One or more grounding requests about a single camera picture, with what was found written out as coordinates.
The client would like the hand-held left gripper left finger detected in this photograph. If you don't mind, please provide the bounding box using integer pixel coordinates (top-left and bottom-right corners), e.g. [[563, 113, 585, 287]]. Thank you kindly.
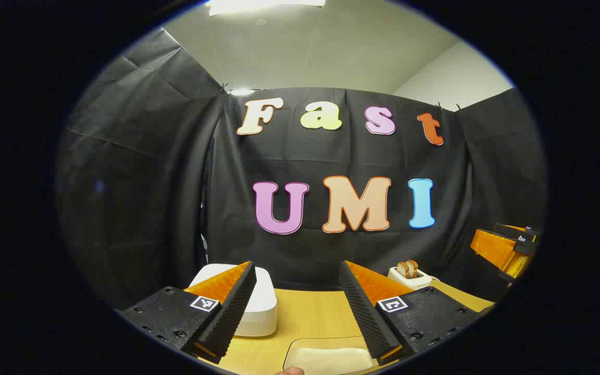
[[118, 260, 258, 364]]

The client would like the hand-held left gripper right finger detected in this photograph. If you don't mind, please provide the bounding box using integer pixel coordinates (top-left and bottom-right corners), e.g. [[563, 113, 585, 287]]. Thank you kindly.
[[338, 260, 483, 365]]

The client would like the white rice cooker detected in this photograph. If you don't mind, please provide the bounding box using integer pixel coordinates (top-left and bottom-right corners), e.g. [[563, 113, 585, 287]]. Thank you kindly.
[[190, 263, 278, 338]]

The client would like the clear plastic rice box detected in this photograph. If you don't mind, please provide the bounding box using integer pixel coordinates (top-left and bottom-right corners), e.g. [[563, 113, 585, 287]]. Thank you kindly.
[[283, 336, 376, 375]]

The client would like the white toaster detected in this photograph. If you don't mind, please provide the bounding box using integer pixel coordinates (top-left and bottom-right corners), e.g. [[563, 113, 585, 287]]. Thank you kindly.
[[387, 266, 433, 291]]

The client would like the ceiling light panel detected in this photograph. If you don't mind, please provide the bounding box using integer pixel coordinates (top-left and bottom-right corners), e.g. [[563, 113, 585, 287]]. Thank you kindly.
[[209, 0, 327, 16]]

